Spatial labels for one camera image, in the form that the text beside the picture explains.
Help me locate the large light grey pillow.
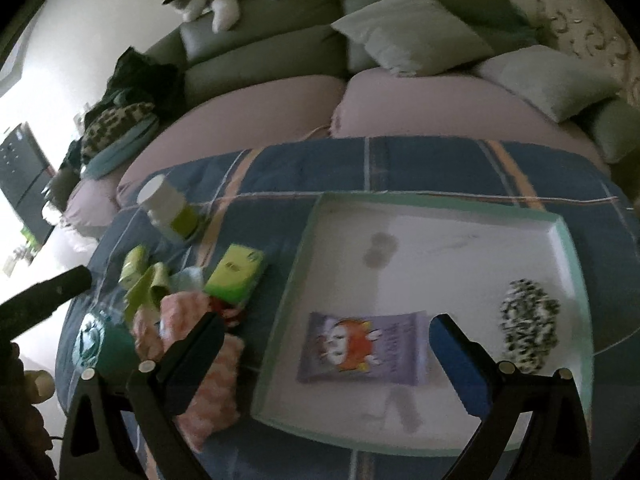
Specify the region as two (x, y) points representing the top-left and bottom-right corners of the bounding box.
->
(331, 0), (496, 77)

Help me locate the white tray with green rim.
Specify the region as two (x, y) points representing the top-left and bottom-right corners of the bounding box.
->
(250, 191), (598, 456)

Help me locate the dark green clothing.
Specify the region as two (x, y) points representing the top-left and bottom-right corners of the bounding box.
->
(109, 49), (187, 117)

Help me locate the white bottle with green label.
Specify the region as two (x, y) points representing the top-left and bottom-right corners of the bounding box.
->
(136, 176), (201, 241)

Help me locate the teal bag with logo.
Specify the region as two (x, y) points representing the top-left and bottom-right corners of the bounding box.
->
(72, 310), (143, 376)

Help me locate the person's left hand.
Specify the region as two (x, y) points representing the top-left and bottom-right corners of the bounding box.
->
(0, 341), (55, 441)

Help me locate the black white patterned cloth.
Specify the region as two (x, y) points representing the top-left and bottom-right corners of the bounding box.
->
(81, 101), (157, 159)

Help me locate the large green tissue packet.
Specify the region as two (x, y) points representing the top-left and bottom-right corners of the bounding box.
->
(204, 244), (266, 306)

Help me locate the black white leopard cloth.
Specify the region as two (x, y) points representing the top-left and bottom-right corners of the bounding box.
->
(500, 279), (561, 373)

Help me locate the yellow-green cloth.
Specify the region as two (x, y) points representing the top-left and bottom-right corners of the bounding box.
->
(122, 262), (173, 326)

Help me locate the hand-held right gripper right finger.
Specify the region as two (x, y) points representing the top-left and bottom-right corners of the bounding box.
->
(429, 313), (588, 480)

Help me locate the purple wet wipes packet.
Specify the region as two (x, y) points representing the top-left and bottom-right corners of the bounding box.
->
(297, 311), (431, 387)

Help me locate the light blue cloth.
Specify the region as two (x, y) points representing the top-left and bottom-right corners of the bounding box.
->
(81, 120), (162, 179)

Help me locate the small light grey pillow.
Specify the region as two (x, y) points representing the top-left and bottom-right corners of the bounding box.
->
(472, 45), (623, 123)

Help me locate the red pink chenille toy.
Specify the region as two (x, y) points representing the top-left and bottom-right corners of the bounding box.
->
(210, 297), (242, 330)

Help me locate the dark cabinet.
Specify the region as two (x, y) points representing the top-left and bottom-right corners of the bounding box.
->
(0, 122), (57, 247)

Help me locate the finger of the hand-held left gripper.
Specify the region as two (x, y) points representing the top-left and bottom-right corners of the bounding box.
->
(0, 266), (94, 343)

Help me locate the blue plaid blanket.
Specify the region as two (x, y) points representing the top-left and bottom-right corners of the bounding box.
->
(54, 135), (640, 480)

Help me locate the peach cloth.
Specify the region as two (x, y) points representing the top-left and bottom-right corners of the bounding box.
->
(131, 305), (166, 361)

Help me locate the light blue face mask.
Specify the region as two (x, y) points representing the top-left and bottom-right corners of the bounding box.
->
(170, 267), (207, 294)

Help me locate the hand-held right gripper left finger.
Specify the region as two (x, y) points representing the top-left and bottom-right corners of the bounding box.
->
(59, 311), (226, 480)

